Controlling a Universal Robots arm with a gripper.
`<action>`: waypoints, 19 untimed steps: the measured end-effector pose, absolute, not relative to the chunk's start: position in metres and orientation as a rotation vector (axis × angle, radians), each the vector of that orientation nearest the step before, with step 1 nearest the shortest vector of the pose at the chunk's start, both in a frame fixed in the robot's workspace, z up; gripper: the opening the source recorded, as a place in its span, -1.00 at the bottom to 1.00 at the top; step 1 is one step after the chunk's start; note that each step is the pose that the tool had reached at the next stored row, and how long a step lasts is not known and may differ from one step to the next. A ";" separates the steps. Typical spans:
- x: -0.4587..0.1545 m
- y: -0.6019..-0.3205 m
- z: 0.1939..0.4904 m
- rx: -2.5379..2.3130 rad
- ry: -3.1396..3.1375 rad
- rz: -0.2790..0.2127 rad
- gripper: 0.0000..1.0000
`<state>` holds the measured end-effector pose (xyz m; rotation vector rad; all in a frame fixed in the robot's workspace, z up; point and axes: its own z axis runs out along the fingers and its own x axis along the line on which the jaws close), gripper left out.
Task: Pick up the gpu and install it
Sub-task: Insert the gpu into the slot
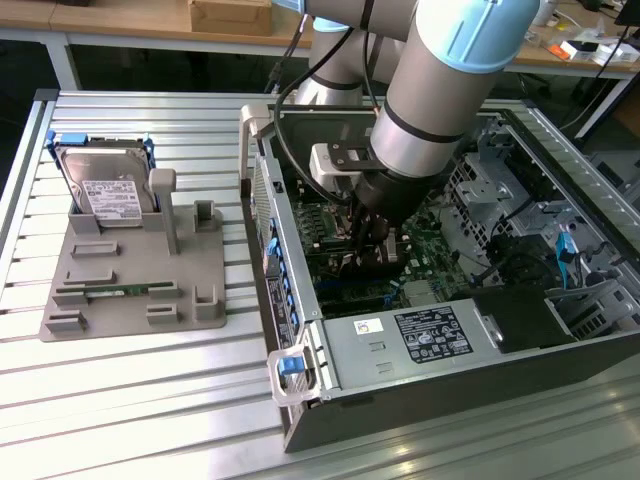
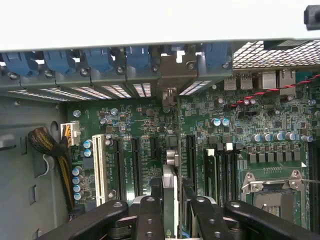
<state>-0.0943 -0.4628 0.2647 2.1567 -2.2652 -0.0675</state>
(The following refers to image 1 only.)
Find blue card retainer clips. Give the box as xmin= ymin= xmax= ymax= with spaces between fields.
xmin=266 ymin=214 xmax=303 ymax=336

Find blue plastic disk carrier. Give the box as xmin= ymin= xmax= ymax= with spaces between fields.
xmin=45 ymin=130 xmax=156 ymax=211

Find black expansion slot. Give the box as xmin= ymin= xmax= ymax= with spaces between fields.
xmin=322 ymin=301 xmax=389 ymax=317
xmin=319 ymin=291 xmax=384 ymax=306

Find brown cardboard box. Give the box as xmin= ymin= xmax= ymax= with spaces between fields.
xmin=187 ymin=0 xmax=274 ymax=35

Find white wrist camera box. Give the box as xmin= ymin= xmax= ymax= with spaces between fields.
xmin=308 ymin=142 xmax=386 ymax=201

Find silver metal disk bay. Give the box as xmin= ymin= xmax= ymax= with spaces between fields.
xmin=442 ymin=149 xmax=531 ymax=261

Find grey plastic parts rack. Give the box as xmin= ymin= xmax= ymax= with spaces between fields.
xmin=38 ymin=167 xmax=229 ymax=344

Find open black PC case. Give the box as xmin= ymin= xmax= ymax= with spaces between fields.
xmin=239 ymin=102 xmax=640 ymax=454

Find blue wire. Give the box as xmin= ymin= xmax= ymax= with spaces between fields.
xmin=554 ymin=232 xmax=576 ymax=291

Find black plastic cover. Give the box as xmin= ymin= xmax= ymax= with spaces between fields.
xmin=472 ymin=287 xmax=576 ymax=354

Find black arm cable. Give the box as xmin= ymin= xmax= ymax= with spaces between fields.
xmin=269 ymin=12 xmax=384 ymax=204

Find cluttered wooden desk white frame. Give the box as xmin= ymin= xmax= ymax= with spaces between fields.
xmin=509 ymin=0 xmax=640 ymax=141

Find green motherboard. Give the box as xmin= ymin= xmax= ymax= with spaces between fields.
xmin=289 ymin=172 xmax=476 ymax=321

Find silver hard disk drive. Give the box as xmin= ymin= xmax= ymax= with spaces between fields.
xmin=57 ymin=144 xmax=156 ymax=229

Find green RAM stick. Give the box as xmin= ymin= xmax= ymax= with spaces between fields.
xmin=55 ymin=282 xmax=174 ymax=296

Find clear latch with blue tab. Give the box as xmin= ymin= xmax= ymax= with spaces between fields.
xmin=267 ymin=344 xmax=321 ymax=406

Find grey power supply unit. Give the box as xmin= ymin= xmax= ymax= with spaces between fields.
xmin=319 ymin=298 xmax=501 ymax=391

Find CPU socket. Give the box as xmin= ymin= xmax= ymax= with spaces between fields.
xmin=327 ymin=202 xmax=359 ymax=236

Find silver chipset heatsink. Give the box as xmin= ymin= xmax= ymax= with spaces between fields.
xmin=402 ymin=282 xmax=441 ymax=309

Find metal mesh fan grille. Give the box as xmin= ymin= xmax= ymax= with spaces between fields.
xmin=251 ymin=153 xmax=281 ymax=251

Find small black white box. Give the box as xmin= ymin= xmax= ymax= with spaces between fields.
xmin=559 ymin=39 xmax=601 ymax=62

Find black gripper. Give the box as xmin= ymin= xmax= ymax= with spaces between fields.
xmin=348 ymin=158 xmax=455 ymax=257

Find black monitor foot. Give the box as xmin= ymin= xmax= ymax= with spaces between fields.
xmin=613 ymin=0 xmax=640 ymax=26

